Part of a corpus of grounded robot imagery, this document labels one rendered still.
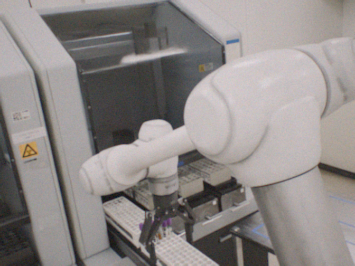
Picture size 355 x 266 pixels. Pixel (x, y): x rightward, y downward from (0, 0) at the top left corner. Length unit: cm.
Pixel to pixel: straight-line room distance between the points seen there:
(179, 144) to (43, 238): 72
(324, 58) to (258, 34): 272
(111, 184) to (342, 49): 61
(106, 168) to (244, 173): 50
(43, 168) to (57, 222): 20
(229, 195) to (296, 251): 113
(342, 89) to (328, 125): 300
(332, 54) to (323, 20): 332
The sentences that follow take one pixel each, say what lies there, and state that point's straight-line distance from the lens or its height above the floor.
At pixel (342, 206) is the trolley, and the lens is 158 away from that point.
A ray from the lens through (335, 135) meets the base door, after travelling 364.
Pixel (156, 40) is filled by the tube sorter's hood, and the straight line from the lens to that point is 157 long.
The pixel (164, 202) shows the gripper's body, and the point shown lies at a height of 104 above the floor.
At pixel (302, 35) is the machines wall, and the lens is 375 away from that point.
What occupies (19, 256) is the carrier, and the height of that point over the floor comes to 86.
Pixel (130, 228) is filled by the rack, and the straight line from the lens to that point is 141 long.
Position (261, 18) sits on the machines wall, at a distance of 338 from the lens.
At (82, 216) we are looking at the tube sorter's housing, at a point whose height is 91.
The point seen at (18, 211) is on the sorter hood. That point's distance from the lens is 138.
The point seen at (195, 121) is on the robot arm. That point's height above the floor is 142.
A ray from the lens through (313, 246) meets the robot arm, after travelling 58.
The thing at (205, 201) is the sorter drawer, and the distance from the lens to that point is 163.
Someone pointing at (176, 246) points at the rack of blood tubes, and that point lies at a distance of 130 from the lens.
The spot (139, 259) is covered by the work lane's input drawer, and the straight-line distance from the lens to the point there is 137.
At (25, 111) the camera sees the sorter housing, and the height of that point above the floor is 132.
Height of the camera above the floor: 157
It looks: 18 degrees down
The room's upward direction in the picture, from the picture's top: 7 degrees counter-clockwise
